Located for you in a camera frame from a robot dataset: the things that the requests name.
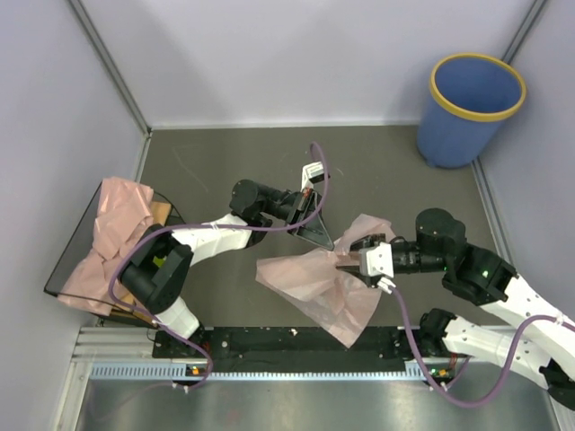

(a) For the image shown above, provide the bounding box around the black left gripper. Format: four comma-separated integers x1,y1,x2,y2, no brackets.
261,187,334,251

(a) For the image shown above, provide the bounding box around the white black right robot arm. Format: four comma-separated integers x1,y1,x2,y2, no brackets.
339,208,574,409

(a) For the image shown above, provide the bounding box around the pink plastic trash bag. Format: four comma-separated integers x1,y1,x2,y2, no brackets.
57,177,154,315
255,214,395,347

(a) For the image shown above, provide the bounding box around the black wire frame shelf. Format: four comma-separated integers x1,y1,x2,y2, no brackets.
44,181,182,318

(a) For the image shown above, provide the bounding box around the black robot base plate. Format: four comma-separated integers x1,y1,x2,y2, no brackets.
152,325,455,373

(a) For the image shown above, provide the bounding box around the blue trash bin yellow rim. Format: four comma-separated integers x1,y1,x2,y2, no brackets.
417,52,527,169

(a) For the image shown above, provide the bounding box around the grey slotted cable duct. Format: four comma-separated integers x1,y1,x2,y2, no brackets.
90,363,188,380

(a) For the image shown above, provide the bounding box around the aluminium frame rail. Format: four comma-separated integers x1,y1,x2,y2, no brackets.
53,324,567,431

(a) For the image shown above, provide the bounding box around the green plate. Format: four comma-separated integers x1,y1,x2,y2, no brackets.
152,256,167,268

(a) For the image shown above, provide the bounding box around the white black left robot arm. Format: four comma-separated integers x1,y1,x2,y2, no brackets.
117,180,334,356

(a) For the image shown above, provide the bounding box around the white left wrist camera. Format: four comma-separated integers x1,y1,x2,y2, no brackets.
301,162,325,195

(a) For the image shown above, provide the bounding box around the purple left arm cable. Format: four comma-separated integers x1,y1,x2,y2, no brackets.
107,141,333,390

